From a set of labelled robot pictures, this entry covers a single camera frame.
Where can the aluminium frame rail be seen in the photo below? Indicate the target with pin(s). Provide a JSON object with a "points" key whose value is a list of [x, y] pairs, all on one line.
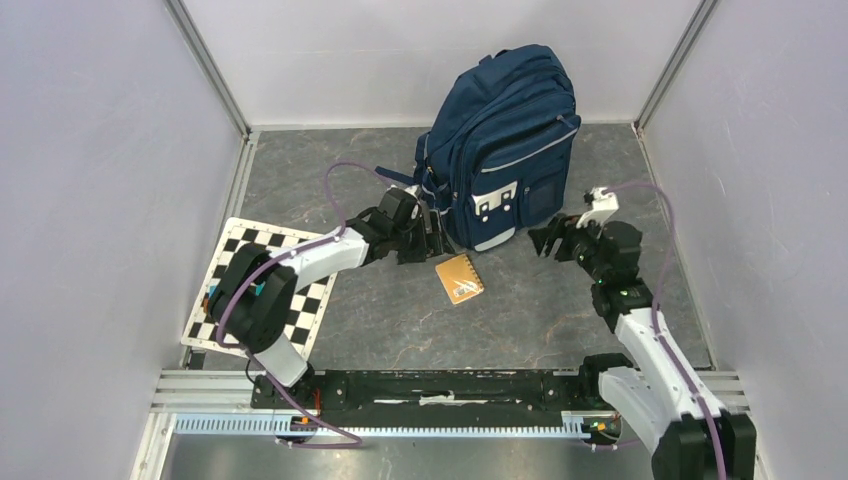
{"points": [[233, 402]]}

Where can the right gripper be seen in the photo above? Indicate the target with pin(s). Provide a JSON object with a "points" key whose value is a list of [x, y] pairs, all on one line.
{"points": [[560, 228]]}

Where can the navy blue backpack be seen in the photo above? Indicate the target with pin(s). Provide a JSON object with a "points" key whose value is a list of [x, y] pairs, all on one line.
{"points": [[496, 158]]}

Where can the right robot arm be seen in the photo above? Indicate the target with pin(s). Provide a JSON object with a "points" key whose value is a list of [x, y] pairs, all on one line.
{"points": [[687, 430]]}

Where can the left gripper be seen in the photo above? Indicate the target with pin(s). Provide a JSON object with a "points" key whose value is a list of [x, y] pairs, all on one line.
{"points": [[419, 253]]}

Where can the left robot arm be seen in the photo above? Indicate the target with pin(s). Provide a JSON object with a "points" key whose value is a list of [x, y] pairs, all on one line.
{"points": [[369, 236]]}

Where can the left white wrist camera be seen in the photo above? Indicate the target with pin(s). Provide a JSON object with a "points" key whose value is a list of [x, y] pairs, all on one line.
{"points": [[414, 190]]}

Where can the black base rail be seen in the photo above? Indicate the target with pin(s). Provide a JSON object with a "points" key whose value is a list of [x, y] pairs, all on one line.
{"points": [[446, 398]]}

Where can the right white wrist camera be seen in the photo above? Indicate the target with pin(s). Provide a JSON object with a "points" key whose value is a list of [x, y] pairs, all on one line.
{"points": [[602, 203]]}

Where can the checkerboard calibration board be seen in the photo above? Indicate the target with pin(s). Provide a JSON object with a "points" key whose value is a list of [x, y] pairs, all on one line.
{"points": [[307, 307]]}

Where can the colourful blocks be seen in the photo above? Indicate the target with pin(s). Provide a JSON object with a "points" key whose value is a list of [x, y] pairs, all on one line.
{"points": [[215, 304]]}

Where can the orange card pack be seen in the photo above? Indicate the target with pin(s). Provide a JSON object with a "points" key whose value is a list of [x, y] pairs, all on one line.
{"points": [[459, 278]]}

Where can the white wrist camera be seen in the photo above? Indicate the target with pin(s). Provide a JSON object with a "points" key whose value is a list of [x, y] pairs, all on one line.
{"points": [[602, 203], [414, 190]]}

